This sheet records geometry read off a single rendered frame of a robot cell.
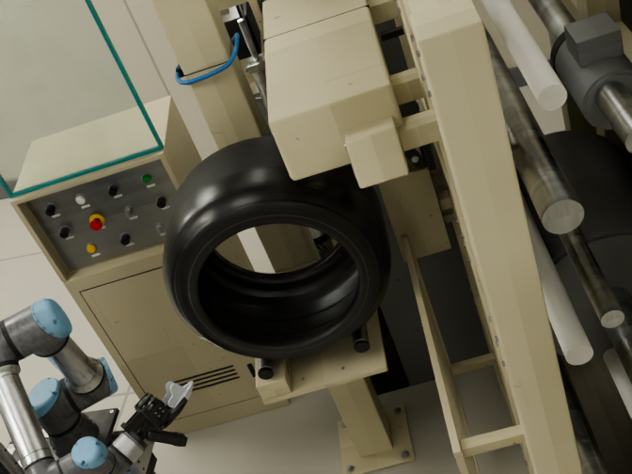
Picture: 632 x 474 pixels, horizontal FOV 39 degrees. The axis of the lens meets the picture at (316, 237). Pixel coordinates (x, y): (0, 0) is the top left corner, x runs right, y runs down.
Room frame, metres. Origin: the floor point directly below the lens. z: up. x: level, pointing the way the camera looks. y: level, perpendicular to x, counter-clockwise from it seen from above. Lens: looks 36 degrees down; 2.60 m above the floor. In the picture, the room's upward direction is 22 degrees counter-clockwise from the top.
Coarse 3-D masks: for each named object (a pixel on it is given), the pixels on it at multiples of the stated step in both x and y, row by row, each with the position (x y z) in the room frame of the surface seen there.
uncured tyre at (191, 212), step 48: (240, 144) 2.04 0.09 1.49; (192, 192) 1.96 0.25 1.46; (240, 192) 1.84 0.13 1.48; (288, 192) 1.81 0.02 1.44; (336, 192) 1.82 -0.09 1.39; (192, 240) 1.84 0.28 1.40; (336, 240) 1.77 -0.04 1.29; (384, 240) 1.80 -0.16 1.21; (192, 288) 1.83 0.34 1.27; (240, 288) 2.11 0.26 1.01; (288, 288) 2.09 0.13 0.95; (336, 288) 2.03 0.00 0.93; (384, 288) 1.79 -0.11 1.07; (240, 336) 1.85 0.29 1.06; (288, 336) 1.93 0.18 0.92; (336, 336) 1.79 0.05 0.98
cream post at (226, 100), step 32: (160, 0) 2.19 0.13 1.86; (192, 0) 2.17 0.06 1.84; (192, 32) 2.18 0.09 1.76; (224, 32) 2.24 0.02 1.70; (192, 64) 2.19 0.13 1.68; (224, 96) 2.18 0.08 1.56; (224, 128) 2.18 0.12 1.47; (256, 128) 2.17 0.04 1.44; (288, 224) 2.17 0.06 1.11; (288, 256) 2.18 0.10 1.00; (352, 384) 2.18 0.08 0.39; (352, 416) 2.18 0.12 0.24; (384, 416) 2.25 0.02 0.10; (384, 448) 2.17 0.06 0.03
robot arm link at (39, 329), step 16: (32, 304) 1.96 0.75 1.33; (48, 304) 1.95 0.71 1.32; (16, 320) 1.92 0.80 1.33; (32, 320) 1.91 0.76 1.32; (48, 320) 1.90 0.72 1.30; (64, 320) 1.94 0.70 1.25; (16, 336) 1.89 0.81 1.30; (32, 336) 1.89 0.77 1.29; (48, 336) 1.89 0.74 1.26; (64, 336) 1.91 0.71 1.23; (16, 352) 1.87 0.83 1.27; (32, 352) 1.89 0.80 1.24; (48, 352) 1.91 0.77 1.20; (64, 352) 1.96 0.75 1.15; (80, 352) 2.02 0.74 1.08; (64, 368) 1.98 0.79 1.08; (80, 368) 2.00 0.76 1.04; (96, 368) 2.07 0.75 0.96; (80, 384) 2.03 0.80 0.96; (96, 384) 2.04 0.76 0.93; (112, 384) 2.07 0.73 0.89; (80, 400) 2.05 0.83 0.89; (96, 400) 2.06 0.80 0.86
